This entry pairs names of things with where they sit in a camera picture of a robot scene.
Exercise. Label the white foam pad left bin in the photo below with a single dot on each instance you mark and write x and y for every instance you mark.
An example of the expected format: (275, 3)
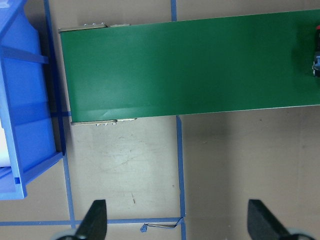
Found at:
(4, 154)

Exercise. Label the far blue storage bin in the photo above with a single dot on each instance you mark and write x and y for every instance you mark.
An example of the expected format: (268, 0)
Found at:
(24, 105)

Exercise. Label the red push button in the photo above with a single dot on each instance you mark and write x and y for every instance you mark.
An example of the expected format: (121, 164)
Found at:
(316, 57)

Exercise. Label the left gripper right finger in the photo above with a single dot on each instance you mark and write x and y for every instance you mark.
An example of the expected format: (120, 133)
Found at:
(262, 224)

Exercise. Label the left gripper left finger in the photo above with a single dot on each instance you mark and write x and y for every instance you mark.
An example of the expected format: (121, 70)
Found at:
(94, 225)

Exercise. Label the green conveyor belt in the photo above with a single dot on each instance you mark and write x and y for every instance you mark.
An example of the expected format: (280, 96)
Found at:
(223, 64)

